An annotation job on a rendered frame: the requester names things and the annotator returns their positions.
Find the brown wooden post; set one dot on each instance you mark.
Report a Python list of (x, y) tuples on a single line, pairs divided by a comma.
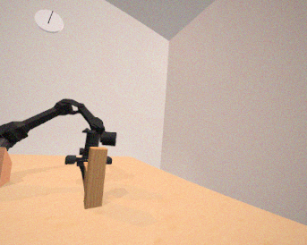
[(96, 170)]

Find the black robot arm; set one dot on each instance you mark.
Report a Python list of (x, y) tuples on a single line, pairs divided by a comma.
[(13, 132)]

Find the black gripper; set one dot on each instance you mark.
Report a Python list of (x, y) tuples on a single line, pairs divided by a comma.
[(72, 159)]

